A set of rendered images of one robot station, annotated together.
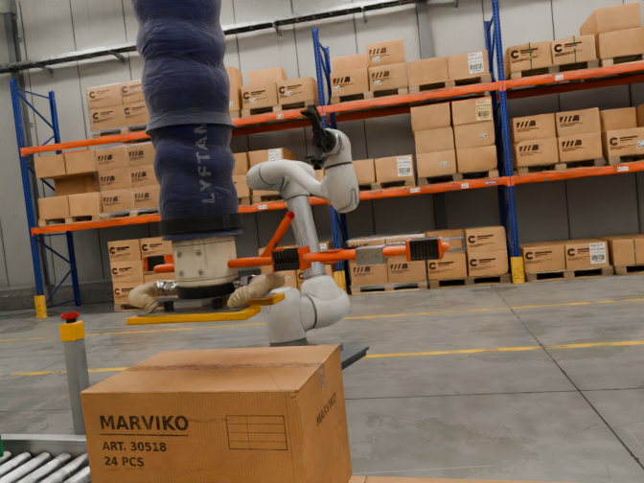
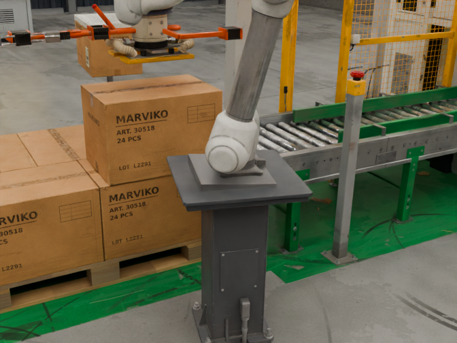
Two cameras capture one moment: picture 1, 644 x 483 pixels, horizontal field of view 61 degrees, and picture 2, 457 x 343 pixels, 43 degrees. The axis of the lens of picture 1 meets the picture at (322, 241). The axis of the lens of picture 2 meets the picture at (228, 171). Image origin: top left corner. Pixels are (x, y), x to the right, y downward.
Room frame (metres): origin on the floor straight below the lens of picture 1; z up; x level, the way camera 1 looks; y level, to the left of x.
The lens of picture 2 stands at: (3.82, -1.39, 1.65)
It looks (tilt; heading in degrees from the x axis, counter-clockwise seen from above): 22 degrees down; 136
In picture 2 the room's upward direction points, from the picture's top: 1 degrees clockwise
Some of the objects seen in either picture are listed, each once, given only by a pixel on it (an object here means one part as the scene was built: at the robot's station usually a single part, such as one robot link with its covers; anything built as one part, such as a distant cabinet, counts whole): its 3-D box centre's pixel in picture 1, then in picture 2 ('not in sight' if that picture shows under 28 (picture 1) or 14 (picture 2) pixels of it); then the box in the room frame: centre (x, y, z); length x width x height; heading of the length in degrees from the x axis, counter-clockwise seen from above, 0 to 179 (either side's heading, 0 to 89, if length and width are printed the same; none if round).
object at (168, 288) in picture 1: (208, 288); (149, 43); (1.50, 0.33, 1.16); 0.34 x 0.25 x 0.06; 74
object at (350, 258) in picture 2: not in sight; (339, 254); (2.21, 1.05, 0.01); 0.15 x 0.15 x 0.03; 75
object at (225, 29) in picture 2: (162, 262); (230, 33); (1.84, 0.54, 1.23); 0.09 x 0.08 x 0.05; 164
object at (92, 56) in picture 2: not in sight; (107, 43); (-0.30, 1.24, 0.82); 0.60 x 0.40 x 0.40; 160
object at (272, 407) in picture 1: (226, 436); (151, 126); (1.50, 0.32, 0.74); 0.60 x 0.40 x 0.40; 74
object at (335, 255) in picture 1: (287, 255); (117, 35); (1.57, 0.10, 1.23); 0.93 x 0.30 x 0.04; 74
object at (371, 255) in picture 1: (371, 255); (51, 36); (1.38, -0.12, 1.22); 0.07 x 0.07 x 0.04; 74
